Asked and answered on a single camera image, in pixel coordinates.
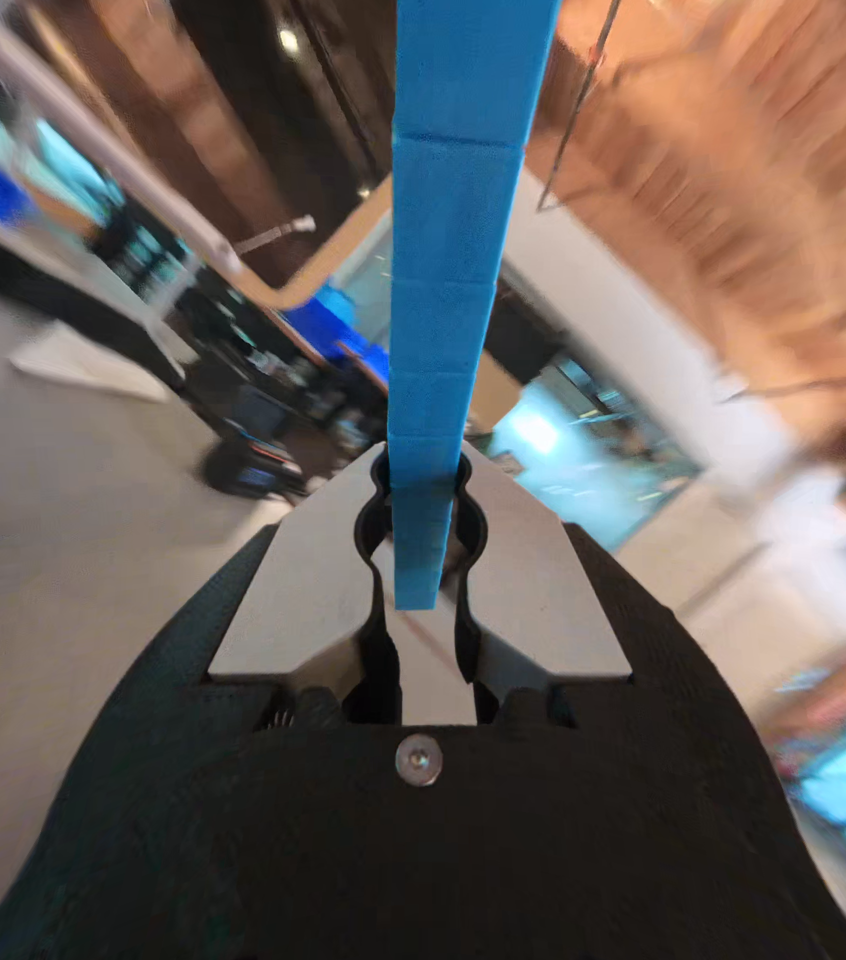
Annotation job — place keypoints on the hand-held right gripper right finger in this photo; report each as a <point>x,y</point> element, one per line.
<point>543,600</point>

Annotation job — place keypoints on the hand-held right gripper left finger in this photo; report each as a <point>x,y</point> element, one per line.
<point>295,600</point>

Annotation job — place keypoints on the blue foam strip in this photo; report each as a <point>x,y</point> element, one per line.
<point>453,262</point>

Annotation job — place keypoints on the black charger case with display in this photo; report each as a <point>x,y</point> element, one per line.
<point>254,469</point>

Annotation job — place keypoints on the small blue bin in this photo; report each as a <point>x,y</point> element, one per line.
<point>325,330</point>

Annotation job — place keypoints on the white mirror stand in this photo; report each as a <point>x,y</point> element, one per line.
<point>93,364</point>

